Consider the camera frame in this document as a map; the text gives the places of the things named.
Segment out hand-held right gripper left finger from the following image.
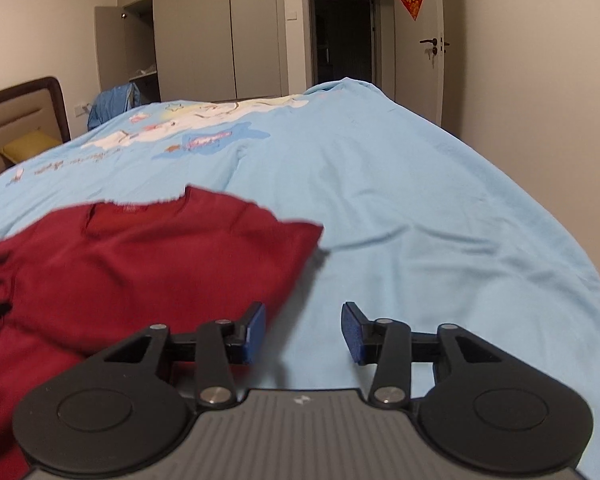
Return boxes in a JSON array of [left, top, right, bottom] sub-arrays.
[[87, 302, 267, 408]]

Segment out dark doorway frame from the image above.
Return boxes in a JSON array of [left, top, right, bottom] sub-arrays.
[[307, 0, 382, 97]]

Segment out grey built-in wardrobe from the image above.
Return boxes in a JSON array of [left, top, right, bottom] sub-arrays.
[[94, 0, 312, 109]]

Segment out yellow pillow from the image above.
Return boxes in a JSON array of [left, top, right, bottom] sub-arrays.
[[0, 131, 63, 167]]

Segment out black door handle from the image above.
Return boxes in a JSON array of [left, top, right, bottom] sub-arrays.
[[419, 37, 451, 57]]

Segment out light blue printed blanket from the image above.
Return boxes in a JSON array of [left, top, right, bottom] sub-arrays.
[[0, 77, 600, 480]]

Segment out blue bag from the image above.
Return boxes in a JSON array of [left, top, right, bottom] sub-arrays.
[[87, 83, 141, 131]]

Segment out brown padded bed headboard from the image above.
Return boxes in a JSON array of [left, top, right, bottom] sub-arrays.
[[0, 76, 72, 187]]

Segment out white room door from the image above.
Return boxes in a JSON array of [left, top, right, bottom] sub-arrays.
[[390, 0, 447, 127]]

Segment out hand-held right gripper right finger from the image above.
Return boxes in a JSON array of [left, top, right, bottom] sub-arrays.
[[341, 301, 519, 408]]

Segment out dark red shirt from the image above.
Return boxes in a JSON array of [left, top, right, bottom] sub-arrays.
[[0, 186, 325, 480]]

